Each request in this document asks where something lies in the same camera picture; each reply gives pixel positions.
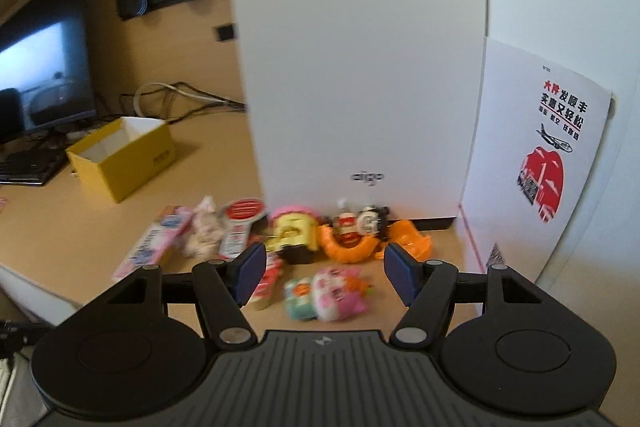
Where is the left white drawer front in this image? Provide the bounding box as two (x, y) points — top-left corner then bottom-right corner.
(0, 265), (81, 326)

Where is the black keyboard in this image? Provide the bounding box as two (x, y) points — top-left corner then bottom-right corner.
(0, 148), (68, 186)

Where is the small figure keychain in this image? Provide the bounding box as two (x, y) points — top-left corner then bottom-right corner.
(333, 199), (390, 247)

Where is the pink and teal squishy toy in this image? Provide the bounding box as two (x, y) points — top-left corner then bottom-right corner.
(283, 267), (372, 322)

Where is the white computer case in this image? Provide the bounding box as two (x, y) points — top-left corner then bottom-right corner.
(232, 0), (486, 219)

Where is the white courier envelope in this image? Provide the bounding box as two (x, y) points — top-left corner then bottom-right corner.
(459, 39), (612, 280)

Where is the yellow pink cupcake toy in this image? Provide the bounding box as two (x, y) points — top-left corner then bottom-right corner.
(270, 205), (320, 265)

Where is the white wrapper toy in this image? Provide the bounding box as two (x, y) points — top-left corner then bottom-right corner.
(183, 196), (224, 260)

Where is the white cable bundle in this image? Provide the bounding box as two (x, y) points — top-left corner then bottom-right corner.
(119, 81), (248, 122)

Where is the red white round lid container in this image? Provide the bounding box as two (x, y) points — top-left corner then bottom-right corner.
(219, 197), (266, 261)

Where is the yellow cardboard box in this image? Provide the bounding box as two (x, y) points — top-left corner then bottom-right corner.
(66, 117), (177, 204)

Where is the black computer monitor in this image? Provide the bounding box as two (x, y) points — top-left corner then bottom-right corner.
(1, 0), (96, 144)

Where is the orange plastic shell toy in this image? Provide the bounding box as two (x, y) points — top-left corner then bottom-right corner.
(387, 220), (433, 262)

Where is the orange pumpkin toy half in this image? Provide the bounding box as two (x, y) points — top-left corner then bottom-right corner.
(316, 223), (382, 264)

